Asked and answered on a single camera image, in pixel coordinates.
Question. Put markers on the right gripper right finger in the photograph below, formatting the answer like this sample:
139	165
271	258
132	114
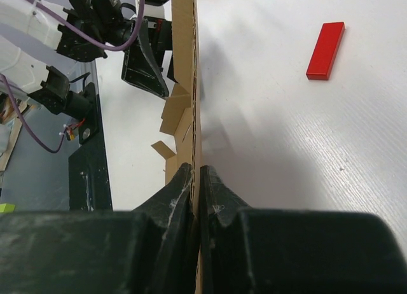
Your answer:
249	250

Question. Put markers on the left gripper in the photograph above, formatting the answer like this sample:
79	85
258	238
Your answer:
113	22

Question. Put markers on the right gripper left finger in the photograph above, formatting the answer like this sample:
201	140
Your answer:
146	250

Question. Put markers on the cardboard box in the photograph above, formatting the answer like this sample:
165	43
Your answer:
187	100

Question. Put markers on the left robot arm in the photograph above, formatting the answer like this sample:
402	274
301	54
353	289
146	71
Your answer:
34	31

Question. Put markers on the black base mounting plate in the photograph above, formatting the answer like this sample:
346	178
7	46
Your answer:
89	186

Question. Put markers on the red rectangular block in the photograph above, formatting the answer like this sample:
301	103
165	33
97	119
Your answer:
325	51

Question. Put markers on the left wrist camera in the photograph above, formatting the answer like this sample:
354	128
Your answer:
155	1

